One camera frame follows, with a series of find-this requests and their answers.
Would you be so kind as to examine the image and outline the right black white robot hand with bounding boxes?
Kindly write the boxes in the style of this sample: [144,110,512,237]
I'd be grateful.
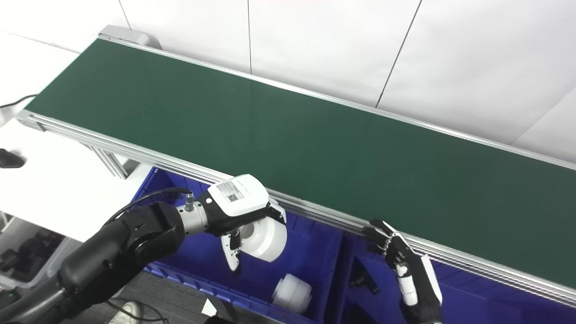
[362,219,445,324]

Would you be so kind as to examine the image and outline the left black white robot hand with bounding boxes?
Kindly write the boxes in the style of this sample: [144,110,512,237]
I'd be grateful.
[197,174,288,274]

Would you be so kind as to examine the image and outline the white cylindrical plastic part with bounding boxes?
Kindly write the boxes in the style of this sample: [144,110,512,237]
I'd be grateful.
[271,274,313,315]
[238,215,288,263]

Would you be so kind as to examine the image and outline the black plastic part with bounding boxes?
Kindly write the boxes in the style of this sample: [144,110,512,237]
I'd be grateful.
[349,269,381,295]

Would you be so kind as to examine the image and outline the blue plastic bin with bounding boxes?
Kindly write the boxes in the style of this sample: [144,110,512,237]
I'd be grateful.
[324,232,576,324]
[130,166,346,324]

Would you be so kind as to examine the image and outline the green conveyor belt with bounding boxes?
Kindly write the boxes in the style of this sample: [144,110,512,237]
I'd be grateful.
[25,38,576,288]
[16,36,576,309]

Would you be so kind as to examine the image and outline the aluminium conveyor support leg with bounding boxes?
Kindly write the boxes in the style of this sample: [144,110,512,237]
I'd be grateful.
[80,143,141,180]

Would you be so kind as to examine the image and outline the grey conveyor end housing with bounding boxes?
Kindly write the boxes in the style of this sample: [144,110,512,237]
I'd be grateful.
[98,25,162,50]

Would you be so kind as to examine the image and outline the white plastic parts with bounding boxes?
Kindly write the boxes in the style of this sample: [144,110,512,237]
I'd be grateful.
[108,299,144,324]

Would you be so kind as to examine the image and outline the black parts heap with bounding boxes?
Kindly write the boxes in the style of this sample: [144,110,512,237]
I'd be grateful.
[0,234,61,276]

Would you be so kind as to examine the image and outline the clear plastic storage box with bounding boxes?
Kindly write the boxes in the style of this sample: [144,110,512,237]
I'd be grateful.
[0,215,84,291]

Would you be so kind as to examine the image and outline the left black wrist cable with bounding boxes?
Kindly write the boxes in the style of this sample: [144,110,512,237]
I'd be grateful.
[103,187,195,225]

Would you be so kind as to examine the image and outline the black table cable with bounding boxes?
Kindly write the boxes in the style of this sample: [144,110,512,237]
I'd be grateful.
[0,94,40,110]

